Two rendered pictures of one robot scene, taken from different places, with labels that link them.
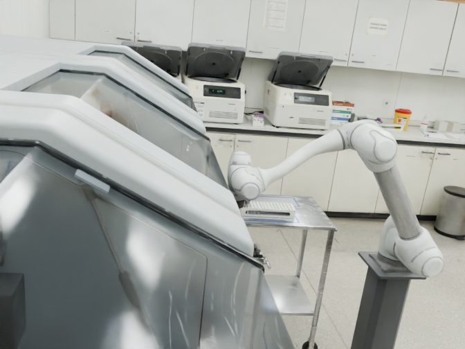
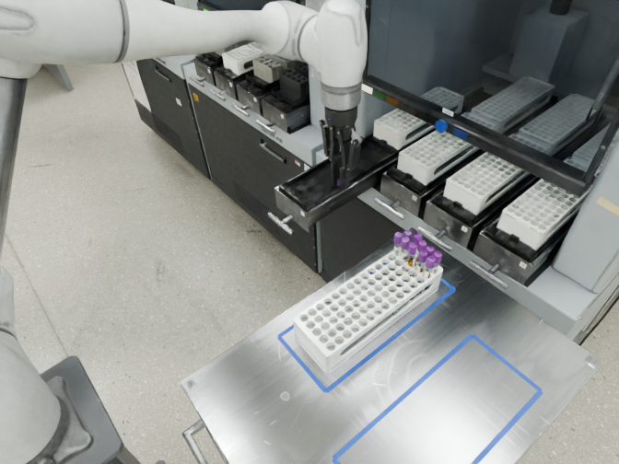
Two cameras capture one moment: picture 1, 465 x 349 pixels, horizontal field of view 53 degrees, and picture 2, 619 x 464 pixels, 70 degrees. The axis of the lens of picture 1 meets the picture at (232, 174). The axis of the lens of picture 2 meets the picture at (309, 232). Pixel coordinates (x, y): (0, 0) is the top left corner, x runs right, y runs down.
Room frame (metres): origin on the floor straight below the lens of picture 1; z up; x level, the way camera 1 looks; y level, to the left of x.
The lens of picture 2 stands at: (2.72, -0.52, 1.56)
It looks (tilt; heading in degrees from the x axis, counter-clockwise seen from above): 45 degrees down; 153
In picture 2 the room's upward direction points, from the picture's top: 3 degrees counter-clockwise
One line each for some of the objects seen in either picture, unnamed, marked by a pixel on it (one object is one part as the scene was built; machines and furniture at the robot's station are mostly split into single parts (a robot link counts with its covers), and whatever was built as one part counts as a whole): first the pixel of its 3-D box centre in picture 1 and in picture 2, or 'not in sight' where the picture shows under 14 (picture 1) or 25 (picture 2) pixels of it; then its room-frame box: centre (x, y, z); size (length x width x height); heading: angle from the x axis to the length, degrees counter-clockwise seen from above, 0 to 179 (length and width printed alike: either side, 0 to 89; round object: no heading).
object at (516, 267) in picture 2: not in sight; (572, 193); (2.28, 0.47, 0.78); 0.73 x 0.14 x 0.09; 100
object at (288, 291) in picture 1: (263, 272); (375, 455); (2.45, -0.25, 0.41); 0.67 x 0.46 x 0.82; 99
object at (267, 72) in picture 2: not in sight; (264, 71); (1.33, 0.06, 0.85); 0.12 x 0.02 x 0.06; 11
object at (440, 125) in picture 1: (447, 126); not in sight; (5.18, -2.32, 0.95); 0.25 x 0.11 x 0.10; 97
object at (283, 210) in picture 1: (266, 210); (370, 303); (2.33, -0.20, 0.85); 0.30 x 0.10 x 0.06; 98
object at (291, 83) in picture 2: not in sight; (292, 86); (1.48, 0.09, 0.85); 0.12 x 0.02 x 0.06; 11
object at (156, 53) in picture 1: (151, 78); not in sight; (4.39, 0.85, 1.22); 0.62 x 0.56 x 0.64; 9
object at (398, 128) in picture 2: not in sight; (419, 118); (1.85, 0.32, 0.83); 0.30 x 0.10 x 0.06; 100
